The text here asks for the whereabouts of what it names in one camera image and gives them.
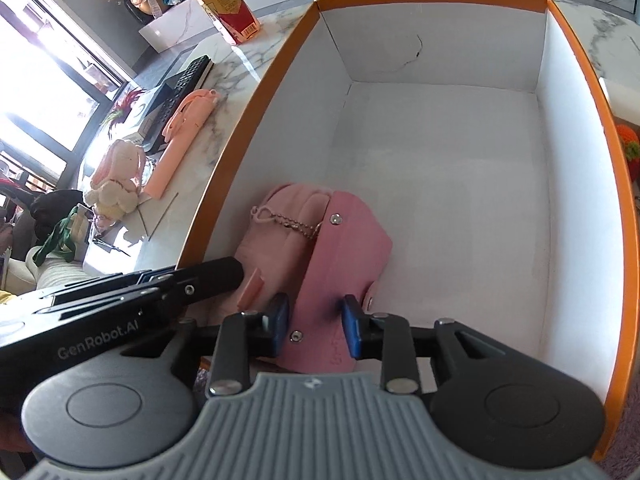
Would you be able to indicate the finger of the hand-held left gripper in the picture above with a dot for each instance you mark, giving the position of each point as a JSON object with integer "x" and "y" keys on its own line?
{"x": 215, "y": 275}

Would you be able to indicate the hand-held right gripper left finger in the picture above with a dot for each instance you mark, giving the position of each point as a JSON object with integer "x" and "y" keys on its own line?
{"x": 280, "y": 321}

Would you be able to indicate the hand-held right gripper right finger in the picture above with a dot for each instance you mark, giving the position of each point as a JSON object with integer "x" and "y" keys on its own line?
{"x": 351, "y": 329}

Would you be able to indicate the pink snap wallet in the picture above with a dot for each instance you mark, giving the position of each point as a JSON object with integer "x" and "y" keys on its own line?
{"x": 345, "y": 260}

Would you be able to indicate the orange cardboard box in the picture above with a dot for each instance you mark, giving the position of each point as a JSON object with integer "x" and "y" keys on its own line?
{"x": 450, "y": 160}

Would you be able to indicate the orange crochet toy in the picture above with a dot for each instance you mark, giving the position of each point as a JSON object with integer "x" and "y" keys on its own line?
{"x": 631, "y": 140}

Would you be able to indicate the thin wooden sticks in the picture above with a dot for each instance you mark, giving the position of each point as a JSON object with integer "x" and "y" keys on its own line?
{"x": 157, "y": 217}

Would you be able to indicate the green ribbon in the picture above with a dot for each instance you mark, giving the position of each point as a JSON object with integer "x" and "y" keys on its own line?
{"x": 60, "y": 237}

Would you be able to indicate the peach long box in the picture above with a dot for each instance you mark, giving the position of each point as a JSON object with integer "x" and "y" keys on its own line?
{"x": 170, "y": 165}

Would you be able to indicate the black bag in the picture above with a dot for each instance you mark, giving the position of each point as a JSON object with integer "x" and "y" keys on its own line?
{"x": 52, "y": 205}

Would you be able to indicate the pink bunny plush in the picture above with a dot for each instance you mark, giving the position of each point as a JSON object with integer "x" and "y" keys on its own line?
{"x": 120, "y": 170}

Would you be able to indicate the peach handheld fan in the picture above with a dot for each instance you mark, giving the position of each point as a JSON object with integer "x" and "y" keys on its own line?
{"x": 192, "y": 110}

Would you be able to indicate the red and green feather flower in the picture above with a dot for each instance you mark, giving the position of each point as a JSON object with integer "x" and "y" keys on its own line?
{"x": 122, "y": 107}

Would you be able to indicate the black remote control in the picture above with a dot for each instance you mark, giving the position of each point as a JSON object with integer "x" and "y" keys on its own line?
{"x": 192, "y": 74}

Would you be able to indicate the window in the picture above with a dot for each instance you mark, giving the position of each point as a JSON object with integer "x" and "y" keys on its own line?
{"x": 40, "y": 75}

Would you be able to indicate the yellow and red carton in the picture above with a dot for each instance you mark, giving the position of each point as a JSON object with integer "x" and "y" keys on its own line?
{"x": 227, "y": 7}

